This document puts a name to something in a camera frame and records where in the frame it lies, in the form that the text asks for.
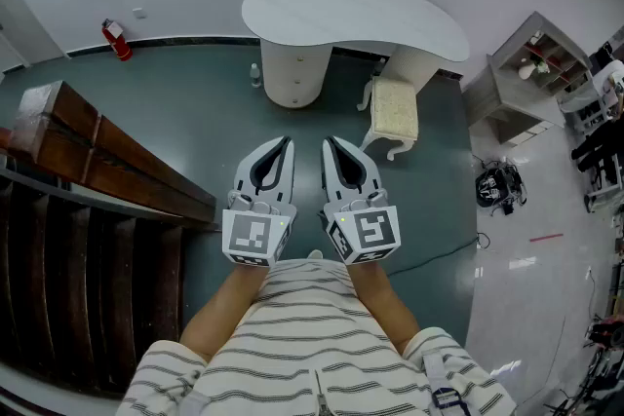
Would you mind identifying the person's striped shirt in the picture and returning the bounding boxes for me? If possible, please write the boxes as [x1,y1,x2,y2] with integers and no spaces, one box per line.
[116,257,518,416]

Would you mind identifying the white curved desk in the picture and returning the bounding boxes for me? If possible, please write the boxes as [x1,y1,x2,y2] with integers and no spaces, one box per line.
[241,0,472,109]

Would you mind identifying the black equipment bundle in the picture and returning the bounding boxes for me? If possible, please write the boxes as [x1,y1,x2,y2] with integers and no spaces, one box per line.
[475,158,528,216]

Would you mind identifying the white chest strap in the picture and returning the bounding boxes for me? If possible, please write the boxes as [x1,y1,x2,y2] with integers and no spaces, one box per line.
[421,348,472,416]

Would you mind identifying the person's left forearm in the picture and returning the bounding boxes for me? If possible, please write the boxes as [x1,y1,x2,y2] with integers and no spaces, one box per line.
[178,263,270,362]

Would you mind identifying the red fire extinguisher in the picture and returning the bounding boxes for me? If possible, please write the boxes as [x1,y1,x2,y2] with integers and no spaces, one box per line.
[100,18,134,62]

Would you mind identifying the person's right forearm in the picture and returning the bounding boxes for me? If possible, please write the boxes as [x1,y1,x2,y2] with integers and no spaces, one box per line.
[346,260,421,357]

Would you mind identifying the cluttered equipment racks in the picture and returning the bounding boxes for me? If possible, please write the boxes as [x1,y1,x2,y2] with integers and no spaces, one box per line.
[545,252,624,416]

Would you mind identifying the dark brown wooden furniture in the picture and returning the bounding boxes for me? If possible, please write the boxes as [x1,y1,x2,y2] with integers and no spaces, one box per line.
[0,80,218,405]

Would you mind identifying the white cushioned stool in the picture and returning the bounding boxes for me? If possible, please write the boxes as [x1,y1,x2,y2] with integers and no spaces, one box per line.
[357,75,420,162]

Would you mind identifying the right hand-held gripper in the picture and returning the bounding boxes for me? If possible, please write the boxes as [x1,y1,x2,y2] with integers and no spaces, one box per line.
[319,135,402,266]

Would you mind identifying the black floor cable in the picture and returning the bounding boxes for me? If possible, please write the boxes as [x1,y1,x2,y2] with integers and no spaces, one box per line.
[384,231,491,278]

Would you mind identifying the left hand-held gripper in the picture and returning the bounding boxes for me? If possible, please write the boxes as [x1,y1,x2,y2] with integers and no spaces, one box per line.
[221,135,298,268]

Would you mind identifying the grey shelf cabinet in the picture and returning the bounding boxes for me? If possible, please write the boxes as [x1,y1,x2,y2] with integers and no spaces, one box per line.
[462,11,597,148]

